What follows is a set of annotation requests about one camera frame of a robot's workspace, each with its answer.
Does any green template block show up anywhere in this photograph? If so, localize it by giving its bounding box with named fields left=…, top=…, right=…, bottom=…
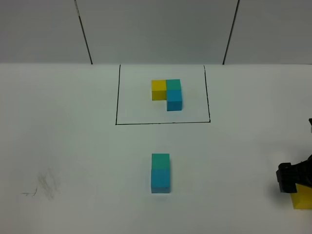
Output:
left=166, top=79, right=181, bottom=90

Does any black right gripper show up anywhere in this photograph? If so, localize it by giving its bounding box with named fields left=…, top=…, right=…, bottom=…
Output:
left=276, top=156, right=312, bottom=194

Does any blue template block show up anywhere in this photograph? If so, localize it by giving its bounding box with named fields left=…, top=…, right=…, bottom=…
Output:
left=166, top=90, right=182, bottom=111

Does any yellow template block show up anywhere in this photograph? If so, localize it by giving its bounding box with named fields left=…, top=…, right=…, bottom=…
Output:
left=151, top=80, right=167, bottom=101

